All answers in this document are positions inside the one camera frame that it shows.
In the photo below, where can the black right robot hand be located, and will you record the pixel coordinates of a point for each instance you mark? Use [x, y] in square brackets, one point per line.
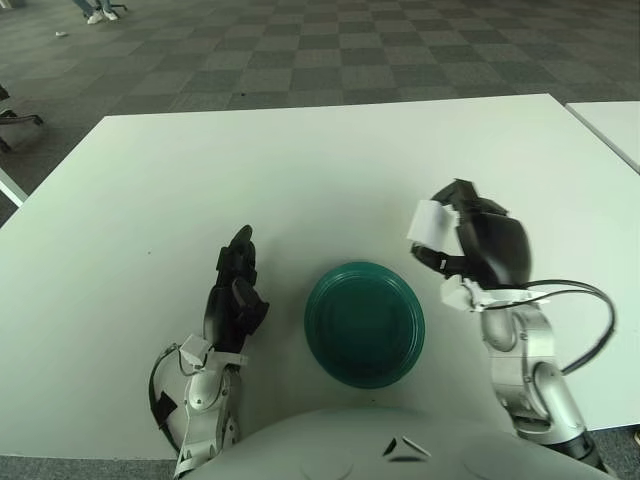
[495, 250]

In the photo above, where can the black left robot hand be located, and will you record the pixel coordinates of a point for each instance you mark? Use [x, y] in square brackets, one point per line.
[232, 310]

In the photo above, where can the white charger block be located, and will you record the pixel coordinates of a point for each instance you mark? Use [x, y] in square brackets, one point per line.
[427, 225]

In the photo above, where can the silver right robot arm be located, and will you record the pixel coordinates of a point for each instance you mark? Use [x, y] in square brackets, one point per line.
[530, 370]

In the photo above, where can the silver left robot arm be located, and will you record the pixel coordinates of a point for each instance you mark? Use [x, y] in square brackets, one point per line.
[205, 400]

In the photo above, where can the dark green round plate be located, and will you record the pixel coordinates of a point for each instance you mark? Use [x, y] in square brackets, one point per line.
[365, 325]

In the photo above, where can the white robot torso shell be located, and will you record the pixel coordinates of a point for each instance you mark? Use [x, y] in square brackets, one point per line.
[390, 450]

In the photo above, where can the grey office chair base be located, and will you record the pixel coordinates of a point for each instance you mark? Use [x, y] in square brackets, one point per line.
[20, 120]

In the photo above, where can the white sneaker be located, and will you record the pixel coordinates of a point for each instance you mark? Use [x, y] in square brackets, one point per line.
[110, 14]
[94, 18]

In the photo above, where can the black office chair base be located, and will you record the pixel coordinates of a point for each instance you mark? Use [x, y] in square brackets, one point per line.
[119, 4]

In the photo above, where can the person legs in jeans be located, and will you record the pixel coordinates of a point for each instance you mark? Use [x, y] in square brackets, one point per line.
[85, 5]

